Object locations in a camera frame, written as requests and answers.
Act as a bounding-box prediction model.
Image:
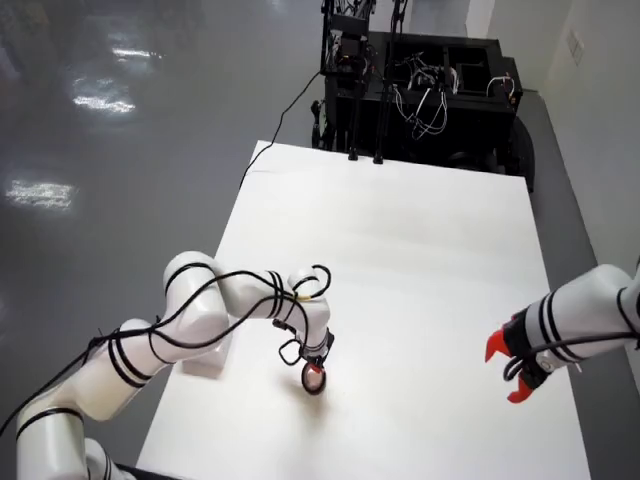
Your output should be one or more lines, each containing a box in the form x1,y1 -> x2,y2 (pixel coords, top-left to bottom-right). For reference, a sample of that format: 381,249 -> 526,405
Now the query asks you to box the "black floor cable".
243,72 -> 321,184

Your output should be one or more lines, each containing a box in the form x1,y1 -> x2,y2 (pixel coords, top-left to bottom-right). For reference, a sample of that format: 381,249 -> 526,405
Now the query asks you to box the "white wire bundle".
394,59 -> 461,141

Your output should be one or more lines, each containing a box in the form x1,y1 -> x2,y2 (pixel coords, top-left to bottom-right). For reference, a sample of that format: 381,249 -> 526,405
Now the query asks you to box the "black electronics box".
329,13 -> 371,76

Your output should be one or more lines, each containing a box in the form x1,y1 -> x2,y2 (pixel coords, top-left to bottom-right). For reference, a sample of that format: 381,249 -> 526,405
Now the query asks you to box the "black aluminium rail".
114,462 -> 151,480

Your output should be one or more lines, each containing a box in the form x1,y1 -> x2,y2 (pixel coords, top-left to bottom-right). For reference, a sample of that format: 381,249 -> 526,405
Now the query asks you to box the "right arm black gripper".
483,309 -> 554,404

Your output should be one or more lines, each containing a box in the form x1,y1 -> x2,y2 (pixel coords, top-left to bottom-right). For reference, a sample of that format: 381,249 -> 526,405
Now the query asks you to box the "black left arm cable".
0,264 -> 334,436

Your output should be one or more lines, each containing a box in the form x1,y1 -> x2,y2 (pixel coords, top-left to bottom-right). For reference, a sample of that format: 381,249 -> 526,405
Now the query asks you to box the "black tripod stand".
319,0 -> 409,166

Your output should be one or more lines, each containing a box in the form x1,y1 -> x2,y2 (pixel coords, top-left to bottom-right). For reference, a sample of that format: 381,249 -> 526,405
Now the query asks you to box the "black equipment cart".
309,29 -> 539,194

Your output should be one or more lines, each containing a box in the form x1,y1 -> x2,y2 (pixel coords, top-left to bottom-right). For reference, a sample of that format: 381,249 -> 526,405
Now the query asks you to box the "black tape roll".
301,362 -> 330,396

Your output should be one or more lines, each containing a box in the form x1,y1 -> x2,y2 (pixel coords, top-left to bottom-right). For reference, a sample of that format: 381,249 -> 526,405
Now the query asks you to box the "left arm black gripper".
299,327 -> 335,377

